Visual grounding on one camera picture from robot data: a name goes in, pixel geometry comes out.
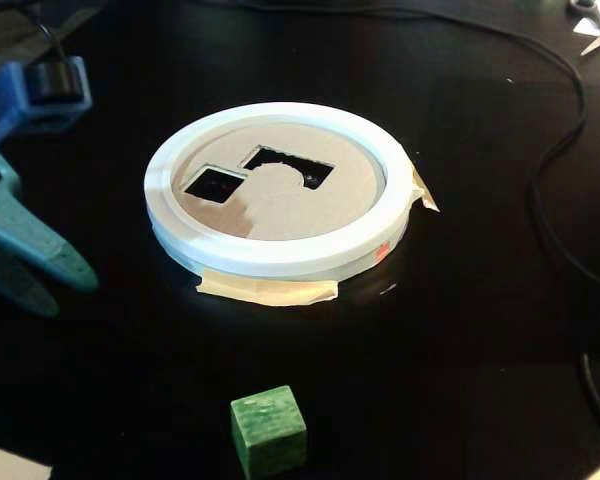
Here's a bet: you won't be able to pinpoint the teal dotted gripper finger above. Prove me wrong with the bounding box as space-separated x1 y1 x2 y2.
0 202 100 292

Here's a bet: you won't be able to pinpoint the teal smooth gripper finger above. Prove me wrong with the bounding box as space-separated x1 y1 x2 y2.
0 234 60 319

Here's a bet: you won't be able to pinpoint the teal gripper body with servo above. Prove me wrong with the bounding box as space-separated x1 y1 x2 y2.
0 145 24 226

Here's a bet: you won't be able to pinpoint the green square wooden block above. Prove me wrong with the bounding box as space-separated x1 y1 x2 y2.
229 384 309 476

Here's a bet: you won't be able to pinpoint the white paper sheet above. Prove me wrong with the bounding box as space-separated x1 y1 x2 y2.
0 443 54 480

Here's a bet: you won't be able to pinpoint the long masking tape strip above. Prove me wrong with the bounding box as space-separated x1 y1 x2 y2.
194 267 340 307

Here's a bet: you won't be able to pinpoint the short folded masking tape piece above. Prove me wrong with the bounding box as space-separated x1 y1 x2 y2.
409 164 441 214

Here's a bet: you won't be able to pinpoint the silver scissors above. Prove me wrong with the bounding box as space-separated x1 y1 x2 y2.
567 0 600 56

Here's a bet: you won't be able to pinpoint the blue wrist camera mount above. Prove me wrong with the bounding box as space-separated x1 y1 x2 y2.
0 54 92 146

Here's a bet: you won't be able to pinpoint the black round wrist camera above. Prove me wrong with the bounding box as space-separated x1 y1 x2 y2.
23 59 81 99

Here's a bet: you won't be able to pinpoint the thin black camera cable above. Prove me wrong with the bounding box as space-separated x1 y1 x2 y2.
29 14 69 64

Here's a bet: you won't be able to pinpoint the white round shape sorter ring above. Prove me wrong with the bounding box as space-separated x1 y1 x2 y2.
143 101 415 281

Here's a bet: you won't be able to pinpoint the long black cable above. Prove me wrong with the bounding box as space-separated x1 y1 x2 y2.
189 0 600 289

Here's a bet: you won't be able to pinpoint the thick black cable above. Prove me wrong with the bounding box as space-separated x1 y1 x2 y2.
579 352 600 451

